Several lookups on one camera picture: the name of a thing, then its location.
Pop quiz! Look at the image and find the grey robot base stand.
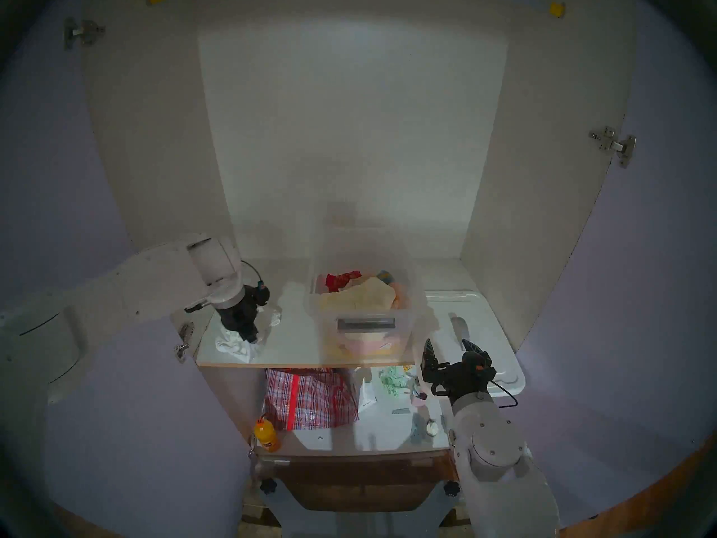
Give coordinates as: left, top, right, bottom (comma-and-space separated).
260, 478, 463, 538

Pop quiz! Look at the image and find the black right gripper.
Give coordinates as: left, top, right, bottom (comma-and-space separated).
421, 336, 499, 401

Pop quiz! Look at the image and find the white paper bag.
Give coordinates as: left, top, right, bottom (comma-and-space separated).
357, 374, 377, 413

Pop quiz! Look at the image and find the orange juice bottle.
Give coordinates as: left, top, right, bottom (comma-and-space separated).
253, 416, 281, 452

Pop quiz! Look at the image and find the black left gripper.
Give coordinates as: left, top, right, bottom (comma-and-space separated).
215, 287, 271, 345

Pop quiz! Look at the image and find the white wooden wardrobe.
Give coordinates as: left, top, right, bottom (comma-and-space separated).
81, 0, 639, 459

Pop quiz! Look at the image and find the brown wooden drawer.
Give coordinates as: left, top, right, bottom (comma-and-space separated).
274, 456, 449, 512

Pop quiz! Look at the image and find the white clothing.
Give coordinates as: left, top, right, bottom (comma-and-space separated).
215, 307, 282, 364

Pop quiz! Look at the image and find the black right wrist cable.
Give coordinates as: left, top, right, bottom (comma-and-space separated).
490, 379, 519, 409

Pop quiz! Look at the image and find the green patterned cloth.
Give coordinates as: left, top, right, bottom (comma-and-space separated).
378, 368, 413, 397

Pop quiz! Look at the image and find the white bin lid grey handle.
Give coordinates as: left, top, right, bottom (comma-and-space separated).
423, 289, 526, 397

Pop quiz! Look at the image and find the red plaid woven bag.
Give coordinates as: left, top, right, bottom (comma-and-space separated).
263, 368, 360, 431

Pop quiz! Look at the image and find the cream clothing item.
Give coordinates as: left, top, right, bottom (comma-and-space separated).
319, 277, 397, 313

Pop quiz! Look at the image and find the red clothing item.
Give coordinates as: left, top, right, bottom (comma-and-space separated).
326, 271, 362, 293

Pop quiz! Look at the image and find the lilac wardrobe door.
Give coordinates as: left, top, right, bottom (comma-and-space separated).
0, 0, 253, 538
465, 0, 717, 529

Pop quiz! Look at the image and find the clear plastic storage bin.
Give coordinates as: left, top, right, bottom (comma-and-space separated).
304, 227, 426, 367

